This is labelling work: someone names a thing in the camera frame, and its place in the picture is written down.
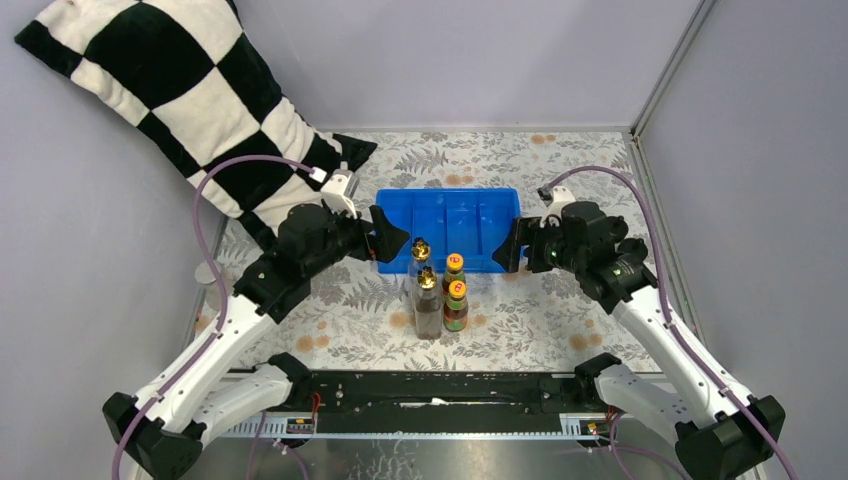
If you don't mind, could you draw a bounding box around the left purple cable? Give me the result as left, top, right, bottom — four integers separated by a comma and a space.
111, 154, 326, 480

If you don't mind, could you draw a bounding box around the aluminium frame rail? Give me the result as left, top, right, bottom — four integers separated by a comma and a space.
153, 372, 746, 442

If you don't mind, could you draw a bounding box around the blue plastic divided bin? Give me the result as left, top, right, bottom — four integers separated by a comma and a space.
376, 188, 522, 274

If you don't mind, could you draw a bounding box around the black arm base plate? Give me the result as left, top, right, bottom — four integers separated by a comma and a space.
269, 370, 610, 436

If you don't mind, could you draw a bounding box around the black white checkered pillow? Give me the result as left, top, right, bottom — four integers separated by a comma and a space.
15, 0, 376, 248

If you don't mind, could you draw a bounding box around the silver-lid glass shaker jar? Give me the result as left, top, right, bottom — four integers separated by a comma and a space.
195, 262, 222, 311

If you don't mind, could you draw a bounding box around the clear gold-cap bottle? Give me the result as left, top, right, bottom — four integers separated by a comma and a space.
413, 267, 442, 340
405, 237, 433, 308

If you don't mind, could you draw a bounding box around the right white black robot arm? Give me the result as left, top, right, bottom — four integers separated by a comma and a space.
492, 201, 786, 479

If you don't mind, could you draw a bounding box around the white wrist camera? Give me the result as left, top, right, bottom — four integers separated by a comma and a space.
320, 169, 359, 218
537, 185, 576, 228

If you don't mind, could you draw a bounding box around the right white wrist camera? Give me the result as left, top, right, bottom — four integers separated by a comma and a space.
537, 185, 576, 228

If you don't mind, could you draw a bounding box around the floral patterned table mat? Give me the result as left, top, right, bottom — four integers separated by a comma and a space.
236, 132, 657, 373

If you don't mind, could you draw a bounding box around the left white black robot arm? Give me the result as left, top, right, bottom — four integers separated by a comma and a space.
102, 204, 410, 479

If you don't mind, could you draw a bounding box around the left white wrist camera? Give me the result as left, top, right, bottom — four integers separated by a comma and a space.
320, 169, 359, 218

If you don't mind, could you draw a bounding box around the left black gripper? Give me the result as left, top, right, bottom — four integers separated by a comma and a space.
304, 202, 411, 281

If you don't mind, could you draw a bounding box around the yellow-cap sauce bottle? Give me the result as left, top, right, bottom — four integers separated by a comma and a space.
442, 253, 466, 296
443, 280, 468, 332

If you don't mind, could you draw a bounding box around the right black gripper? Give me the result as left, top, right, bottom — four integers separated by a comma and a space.
490, 215, 585, 275

